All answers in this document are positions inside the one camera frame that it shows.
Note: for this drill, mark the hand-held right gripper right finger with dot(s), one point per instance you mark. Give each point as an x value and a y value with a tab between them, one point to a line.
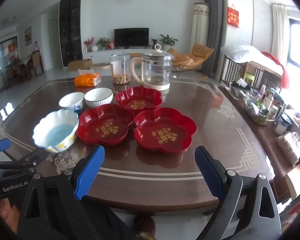
210	172

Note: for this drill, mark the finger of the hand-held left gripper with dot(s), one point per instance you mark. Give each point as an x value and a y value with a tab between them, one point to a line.
0	146
20	163

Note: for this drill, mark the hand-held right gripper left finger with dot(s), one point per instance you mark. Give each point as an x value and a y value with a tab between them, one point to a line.
90	172

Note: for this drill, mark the red flower-shaped plate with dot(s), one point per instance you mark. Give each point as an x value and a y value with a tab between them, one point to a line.
103	127
140	100
165	132

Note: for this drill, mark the blue scalloped bowl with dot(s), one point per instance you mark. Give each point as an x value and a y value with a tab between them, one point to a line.
57	132

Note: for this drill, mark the white bowl blue floral print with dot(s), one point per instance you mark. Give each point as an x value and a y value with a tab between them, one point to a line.
71	101

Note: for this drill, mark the white ribbed bowl black rim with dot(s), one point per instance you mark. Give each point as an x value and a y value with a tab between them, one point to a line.
98	97

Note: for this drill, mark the wooden dining table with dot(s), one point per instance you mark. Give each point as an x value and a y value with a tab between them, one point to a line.
17	66

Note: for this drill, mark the basket of cosmetic bottles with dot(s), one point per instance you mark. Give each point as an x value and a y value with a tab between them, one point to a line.
261	107

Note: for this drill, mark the white knitted cloth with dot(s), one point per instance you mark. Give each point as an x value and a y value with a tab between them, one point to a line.
290	147

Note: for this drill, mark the white jar dark lid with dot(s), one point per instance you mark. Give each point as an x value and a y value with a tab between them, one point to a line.
282	125

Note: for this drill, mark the orange tissue pack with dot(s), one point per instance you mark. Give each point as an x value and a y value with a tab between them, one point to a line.
87	80

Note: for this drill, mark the colourful patterned rug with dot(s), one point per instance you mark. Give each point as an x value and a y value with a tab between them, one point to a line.
293	212

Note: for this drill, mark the wooden dining chair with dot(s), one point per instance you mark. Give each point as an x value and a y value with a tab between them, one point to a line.
37	61

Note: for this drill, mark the red door sign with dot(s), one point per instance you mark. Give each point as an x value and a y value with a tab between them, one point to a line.
12	51

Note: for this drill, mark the dark wooden slatted bench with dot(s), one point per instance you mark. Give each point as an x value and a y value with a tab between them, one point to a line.
233	71

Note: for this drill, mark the cardboard box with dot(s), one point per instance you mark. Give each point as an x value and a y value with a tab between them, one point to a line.
80	65

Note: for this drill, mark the clear plastic snack jar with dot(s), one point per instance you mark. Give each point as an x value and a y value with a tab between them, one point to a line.
120	67

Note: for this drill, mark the glass kettle cream base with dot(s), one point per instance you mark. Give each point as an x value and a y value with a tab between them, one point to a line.
155	70

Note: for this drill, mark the white television cabinet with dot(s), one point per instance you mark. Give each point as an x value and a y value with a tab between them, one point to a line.
102	55

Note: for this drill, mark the orange lounge chair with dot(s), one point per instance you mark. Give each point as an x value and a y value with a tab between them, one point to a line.
192	55

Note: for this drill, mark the white pillow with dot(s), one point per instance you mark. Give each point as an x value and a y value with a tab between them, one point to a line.
240	53

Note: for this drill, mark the round white vase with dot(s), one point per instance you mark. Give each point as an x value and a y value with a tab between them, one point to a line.
94	48

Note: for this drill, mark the round ceiling lamp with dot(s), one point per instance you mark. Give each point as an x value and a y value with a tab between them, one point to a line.
9	20

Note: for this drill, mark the red cloth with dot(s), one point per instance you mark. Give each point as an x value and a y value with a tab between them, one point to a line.
277	65

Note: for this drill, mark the red ornament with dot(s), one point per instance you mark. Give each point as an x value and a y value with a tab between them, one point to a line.
110	44

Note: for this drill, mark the red flowers in vase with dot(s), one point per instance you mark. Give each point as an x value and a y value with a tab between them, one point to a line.
88	42

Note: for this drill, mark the bushy green potted plant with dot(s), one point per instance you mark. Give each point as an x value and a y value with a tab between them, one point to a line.
103	43

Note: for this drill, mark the dark display cabinet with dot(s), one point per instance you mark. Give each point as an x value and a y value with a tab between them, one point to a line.
71	30

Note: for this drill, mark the large green potted plant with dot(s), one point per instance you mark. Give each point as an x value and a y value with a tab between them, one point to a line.
168	40

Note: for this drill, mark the black television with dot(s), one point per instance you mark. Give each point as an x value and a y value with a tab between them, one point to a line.
131	37

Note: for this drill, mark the small green potted plant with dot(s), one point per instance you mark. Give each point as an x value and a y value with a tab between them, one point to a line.
154	42

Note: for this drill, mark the grey curtain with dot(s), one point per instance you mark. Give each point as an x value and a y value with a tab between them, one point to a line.
215	30

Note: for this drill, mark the covered standing air conditioner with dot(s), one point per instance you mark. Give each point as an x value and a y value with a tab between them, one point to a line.
200	25

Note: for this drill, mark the white curtain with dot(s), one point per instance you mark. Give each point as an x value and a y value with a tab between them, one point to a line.
281	35

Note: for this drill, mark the framed wall painting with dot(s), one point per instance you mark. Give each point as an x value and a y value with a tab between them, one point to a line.
28	35

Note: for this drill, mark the red wall hanging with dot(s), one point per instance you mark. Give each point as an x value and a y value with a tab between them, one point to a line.
233	17

